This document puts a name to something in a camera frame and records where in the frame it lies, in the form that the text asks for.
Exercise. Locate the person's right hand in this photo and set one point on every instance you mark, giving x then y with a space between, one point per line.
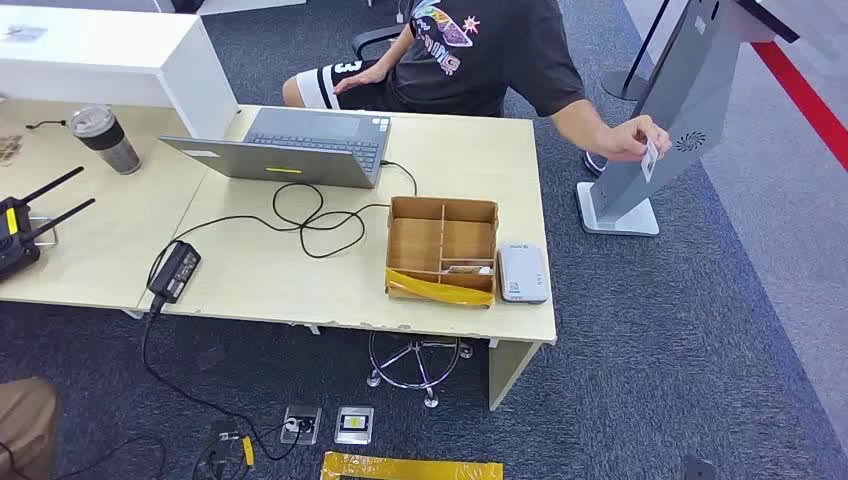
361 79

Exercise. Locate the person's left hand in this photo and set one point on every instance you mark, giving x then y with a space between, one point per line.
626 140

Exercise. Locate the white ID card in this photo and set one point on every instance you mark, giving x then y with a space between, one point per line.
650 162

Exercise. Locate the patterned room key card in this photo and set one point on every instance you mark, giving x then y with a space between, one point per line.
465 270

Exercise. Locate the person's right forearm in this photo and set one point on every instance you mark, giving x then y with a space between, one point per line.
397 50

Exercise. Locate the person's left forearm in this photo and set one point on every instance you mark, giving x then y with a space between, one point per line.
580 122

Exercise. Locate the person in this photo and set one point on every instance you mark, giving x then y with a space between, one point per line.
477 66

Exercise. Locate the white card reader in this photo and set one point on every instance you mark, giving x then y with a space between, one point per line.
522 273

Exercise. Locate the black office chair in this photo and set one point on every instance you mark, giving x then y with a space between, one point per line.
371 36

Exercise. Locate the grey kiosk stand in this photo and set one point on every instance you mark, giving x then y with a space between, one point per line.
696 86

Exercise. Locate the grey laptop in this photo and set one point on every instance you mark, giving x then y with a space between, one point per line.
298 166

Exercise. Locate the wooden compartment box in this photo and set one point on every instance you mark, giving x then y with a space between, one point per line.
417 245

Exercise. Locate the yellow tape on box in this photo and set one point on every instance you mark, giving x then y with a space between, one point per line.
437 291

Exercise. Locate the grey tumbler with lid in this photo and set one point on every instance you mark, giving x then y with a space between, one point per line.
109 142

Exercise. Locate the white cabinet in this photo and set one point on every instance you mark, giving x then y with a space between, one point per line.
99 60

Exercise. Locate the black power adapter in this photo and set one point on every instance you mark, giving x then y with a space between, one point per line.
175 272

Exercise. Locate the chrome stool base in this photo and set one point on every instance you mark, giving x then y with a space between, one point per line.
416 346

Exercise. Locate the closed floor socket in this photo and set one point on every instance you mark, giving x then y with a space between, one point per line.
354 425

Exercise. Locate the open floor socket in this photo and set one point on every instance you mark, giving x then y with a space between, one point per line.
301 425

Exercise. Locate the black radio with antennas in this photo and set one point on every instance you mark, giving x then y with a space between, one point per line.
13 245

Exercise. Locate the yellow floor tape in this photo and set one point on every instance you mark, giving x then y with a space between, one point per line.
411 469

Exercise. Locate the brown cushion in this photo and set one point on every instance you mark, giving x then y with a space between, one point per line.
26 430

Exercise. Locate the black stanchion post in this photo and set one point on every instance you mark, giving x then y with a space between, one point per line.
623 85

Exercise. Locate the metal bracket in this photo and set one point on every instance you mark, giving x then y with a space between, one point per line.
46 240

